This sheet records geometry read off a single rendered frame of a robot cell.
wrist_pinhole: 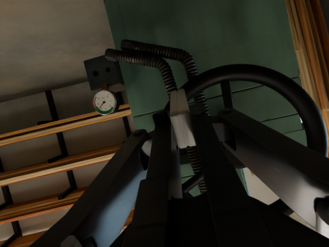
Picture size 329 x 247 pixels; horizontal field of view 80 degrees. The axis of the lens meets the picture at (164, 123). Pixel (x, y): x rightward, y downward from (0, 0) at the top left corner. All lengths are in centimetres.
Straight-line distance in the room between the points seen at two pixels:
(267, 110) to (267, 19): 22
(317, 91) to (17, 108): 367
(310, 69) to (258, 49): 145
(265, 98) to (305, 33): 149
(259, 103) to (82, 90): 286
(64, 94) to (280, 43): 302
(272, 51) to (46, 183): 342
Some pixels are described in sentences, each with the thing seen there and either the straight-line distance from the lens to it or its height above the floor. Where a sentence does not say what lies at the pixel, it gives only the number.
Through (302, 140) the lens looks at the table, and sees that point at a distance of 61.
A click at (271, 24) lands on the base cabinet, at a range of 60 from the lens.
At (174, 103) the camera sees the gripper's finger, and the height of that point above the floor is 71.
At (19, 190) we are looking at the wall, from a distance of 385.
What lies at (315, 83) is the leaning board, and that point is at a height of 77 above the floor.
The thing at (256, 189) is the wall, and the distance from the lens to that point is 348.
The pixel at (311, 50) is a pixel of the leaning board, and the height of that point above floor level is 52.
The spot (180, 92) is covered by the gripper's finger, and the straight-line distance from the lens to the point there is 20.
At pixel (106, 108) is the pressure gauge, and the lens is 51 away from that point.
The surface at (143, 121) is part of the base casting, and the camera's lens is 54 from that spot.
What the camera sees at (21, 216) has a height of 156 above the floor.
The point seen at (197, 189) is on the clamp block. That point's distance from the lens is 47.
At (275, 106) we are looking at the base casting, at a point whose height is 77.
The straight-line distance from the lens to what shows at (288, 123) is 59.
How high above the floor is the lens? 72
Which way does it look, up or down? 3 degrees up
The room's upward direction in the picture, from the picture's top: 166 degrees clockwise
